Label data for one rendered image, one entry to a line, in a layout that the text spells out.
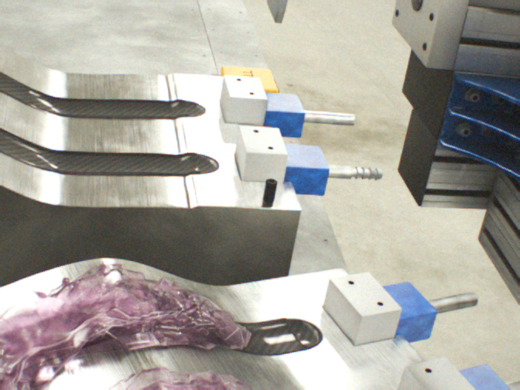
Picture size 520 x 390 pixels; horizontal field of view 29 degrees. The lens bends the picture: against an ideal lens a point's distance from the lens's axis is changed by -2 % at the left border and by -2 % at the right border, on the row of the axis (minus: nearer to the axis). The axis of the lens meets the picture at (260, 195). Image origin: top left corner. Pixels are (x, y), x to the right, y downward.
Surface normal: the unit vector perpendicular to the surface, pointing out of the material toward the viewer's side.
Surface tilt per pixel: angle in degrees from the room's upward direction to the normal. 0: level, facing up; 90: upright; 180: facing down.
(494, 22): 90
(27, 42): 0
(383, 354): 0
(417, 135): 90
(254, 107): 90
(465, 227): 0
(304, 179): 90
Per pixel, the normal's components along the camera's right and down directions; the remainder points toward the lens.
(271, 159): 0.15, 0.51
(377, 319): 0.43, 0.50
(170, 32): 0.15, -0.86
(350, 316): -0.89, 0.10
